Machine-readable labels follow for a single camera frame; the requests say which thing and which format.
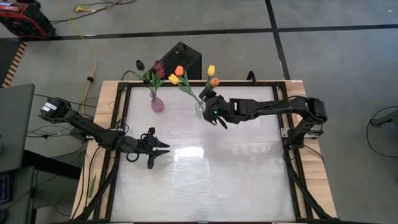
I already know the grey stand leg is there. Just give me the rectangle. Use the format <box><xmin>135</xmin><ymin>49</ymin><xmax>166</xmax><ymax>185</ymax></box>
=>
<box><xmin>369</xmin><ymin>109</ymin><xmax>398</xmax><ymax>128</ymax></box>

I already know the dark red artificial tulip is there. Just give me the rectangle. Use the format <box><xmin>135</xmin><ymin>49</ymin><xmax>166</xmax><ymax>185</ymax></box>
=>
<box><xmin>152</xmin><ymin>68</ymin><xmax>167</xmax><ymax>94</ymax></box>
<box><xmin>153</xmin><ymin>59</ymin><xmax>165</xmax><ymax>94</ymax></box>

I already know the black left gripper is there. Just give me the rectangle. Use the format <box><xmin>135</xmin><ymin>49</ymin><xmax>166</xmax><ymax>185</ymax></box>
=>
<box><xmin>119</xmin><ymin>126</ymin><xmax>171</xmax><ymax>170</ymax></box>

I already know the grey desk top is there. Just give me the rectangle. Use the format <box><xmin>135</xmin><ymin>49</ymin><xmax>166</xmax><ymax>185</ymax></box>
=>
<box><xmin>0</xmin><ymin>83</ymin><xmax>35</xmax><ymax>174</ymax></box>

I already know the black computer tower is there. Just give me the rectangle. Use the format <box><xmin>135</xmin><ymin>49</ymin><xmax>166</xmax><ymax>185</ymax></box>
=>
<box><xmin>140</xmin><ymin>41</ymin><xmax>203</xmax><ymax>81</ymax></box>

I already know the orange artificial tulip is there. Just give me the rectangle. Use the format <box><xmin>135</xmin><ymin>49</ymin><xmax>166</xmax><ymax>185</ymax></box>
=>
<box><xmin>205</xmin><ymin>77</ymin><xmax>220</xmax><ymax>93</ymax></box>
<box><xmin>174</xmin><ymin>65</ymin><xmax>203</xmax><ymax>105</ymax></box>

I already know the clear glass vase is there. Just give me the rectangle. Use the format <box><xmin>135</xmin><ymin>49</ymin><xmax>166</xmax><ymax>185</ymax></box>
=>
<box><xmin>194</xmin><ymin>100</ymin><xmax>206</xmax><ymax>119</ymax></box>

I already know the pink glass vase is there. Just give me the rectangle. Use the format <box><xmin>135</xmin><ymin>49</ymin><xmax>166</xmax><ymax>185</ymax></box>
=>
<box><xmin>150</xmin><ymin>91</ymin><xmax>165</xmax><ymax>113</ymax></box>

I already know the red and black machine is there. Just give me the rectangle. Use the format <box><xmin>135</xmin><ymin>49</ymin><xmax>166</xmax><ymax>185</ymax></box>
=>
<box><xmin>0</xmin><ymin>0</ymin><xmax>57</xmax><ymax>40</ymax></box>

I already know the dark keyboard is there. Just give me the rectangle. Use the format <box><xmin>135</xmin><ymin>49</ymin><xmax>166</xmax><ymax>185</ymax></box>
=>
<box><xmin>0</xmin><ymin>172</ymin><xmax>14</xmax><ymax>205</ymax></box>

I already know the loose green leaf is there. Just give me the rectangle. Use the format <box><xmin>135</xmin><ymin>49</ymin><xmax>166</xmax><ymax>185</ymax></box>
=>
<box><xmin>87</xmin><ymin>175</ymin><xmax>97</xmax><ymax>199</ymax></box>

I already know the black artificial tulip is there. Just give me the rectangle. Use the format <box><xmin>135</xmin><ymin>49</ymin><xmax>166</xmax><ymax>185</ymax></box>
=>
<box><xmin>132</xmin><ymin>59</ymin><xmax>155</xmax><ymax>94</ymax></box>

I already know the black aluminium table frame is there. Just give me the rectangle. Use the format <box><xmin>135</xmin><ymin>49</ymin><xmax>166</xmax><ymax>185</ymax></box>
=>
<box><xmin>71</xmin><ymin>80</ymin><xmax>335</xmax><ymax>223</ymax></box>

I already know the black mat with striped edge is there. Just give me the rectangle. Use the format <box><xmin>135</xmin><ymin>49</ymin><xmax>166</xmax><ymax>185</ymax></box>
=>
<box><xmin>0</xmin><ymin>37</ymin><xmax>29</xmax><ymax>89</ymax></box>

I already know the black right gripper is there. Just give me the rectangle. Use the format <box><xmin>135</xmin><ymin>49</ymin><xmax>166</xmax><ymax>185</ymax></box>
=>
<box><xmin>198</xmin><ymin>86</ymin><xmax>233</xmax><ymax>130</ymax></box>

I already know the yellow artificial tulip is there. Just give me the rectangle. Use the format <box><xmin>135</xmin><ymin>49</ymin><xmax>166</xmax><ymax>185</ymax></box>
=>
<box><xmin>168</xmin><ymin>73</ymin><xmax>201</xmax><ymax>105</ymax></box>
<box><xmin>203</xmin><ymin>64</ymin><xmax>216</xmax><ymax>91</ymax></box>

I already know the yellow extension cable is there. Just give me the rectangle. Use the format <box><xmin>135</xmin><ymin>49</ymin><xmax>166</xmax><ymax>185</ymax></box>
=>
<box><xmin>55</xmin><ymin>0</ymin><xmax>122</xmax><ymax>116</ymax></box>

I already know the black desk beam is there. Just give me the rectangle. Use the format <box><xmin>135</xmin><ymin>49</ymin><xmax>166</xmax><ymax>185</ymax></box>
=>
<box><xmin>21</xmin><ymin>149</ymin><xmax>82</xmax><ymax>181</ymax></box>

